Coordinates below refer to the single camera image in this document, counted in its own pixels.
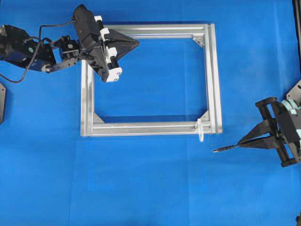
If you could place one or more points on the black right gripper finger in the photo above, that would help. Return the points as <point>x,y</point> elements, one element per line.
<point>262,129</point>
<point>262,143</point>

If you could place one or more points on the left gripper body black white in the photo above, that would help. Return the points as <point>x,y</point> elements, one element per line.
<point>108,70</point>

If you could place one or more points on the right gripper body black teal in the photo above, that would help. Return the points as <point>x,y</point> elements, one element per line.
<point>286,127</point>

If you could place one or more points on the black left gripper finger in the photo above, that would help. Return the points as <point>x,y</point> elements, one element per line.
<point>118,39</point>
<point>120,50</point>

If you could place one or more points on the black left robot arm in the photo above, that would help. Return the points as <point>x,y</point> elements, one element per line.
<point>36,53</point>

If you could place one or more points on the white zip tie loop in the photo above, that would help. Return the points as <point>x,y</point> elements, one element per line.
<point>199,129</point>

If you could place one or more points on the black pole top right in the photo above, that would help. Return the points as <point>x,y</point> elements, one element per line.
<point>297,17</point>

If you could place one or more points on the blue table mat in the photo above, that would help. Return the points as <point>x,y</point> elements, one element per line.
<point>52,176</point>

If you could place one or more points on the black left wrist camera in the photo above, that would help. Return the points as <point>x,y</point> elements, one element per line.
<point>87,29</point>

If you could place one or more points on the black base plate left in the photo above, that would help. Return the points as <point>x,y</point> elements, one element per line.
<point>2,102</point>

